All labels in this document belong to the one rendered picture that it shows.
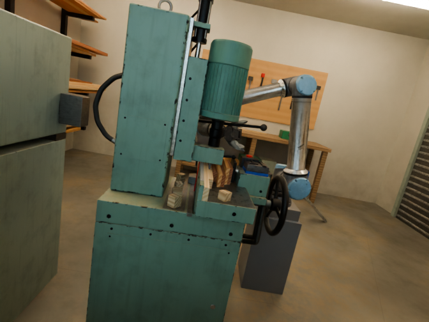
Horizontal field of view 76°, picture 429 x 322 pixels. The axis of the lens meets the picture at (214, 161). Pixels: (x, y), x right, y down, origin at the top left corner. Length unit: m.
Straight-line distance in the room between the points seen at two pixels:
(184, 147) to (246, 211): 0.38
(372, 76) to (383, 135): 0.98
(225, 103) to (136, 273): 0.77
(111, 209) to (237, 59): 0.75
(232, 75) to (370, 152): 4.35
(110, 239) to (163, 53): 0.74
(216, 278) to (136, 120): 0.72
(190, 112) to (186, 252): 0.56
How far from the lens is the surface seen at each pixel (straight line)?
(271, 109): 4.60
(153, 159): 1.14
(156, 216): 1.10
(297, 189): 1.73
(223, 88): 1.13
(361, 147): 5.20
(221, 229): 1.11
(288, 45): 4.73
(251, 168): 1.18
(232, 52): 1.13
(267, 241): 1.96
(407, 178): 4.98
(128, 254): 1.19
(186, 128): 1.14
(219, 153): 1.20
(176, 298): 1.28
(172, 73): 1.10
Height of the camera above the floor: 1.24
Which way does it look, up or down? 13 degrees down
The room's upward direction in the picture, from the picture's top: 11 degrees clockwise
